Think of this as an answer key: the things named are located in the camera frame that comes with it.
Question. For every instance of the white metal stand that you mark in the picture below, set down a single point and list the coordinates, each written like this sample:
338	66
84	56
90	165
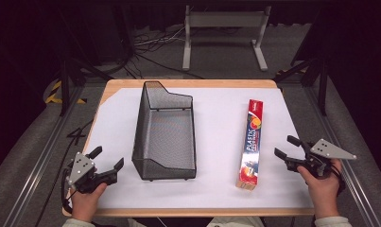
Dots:
224	19

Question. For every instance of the white paper sheet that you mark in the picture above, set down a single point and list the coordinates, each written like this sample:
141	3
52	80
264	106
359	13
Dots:
219	126

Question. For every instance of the person's light clothing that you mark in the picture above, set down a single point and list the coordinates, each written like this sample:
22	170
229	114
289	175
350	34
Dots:
235	222

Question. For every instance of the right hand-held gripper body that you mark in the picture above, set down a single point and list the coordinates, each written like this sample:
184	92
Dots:
328	150

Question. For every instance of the person's left hand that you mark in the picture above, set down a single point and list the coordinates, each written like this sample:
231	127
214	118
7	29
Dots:
85	203

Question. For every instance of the aluminium floor rail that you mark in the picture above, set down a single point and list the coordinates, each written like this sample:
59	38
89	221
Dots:
40	164
345	164

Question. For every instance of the yellow black hazard tape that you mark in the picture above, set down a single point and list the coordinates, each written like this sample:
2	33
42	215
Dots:
54	94

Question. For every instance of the red plastic wrap box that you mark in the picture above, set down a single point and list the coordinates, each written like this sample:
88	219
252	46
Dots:
252	148

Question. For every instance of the black metal stand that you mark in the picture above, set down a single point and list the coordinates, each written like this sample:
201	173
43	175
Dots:
322	82
65	85

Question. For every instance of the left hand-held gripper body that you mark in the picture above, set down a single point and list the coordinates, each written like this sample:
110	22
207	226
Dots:
79	167

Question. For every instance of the person's right hand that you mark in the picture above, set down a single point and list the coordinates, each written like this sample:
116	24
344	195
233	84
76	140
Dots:
325	192

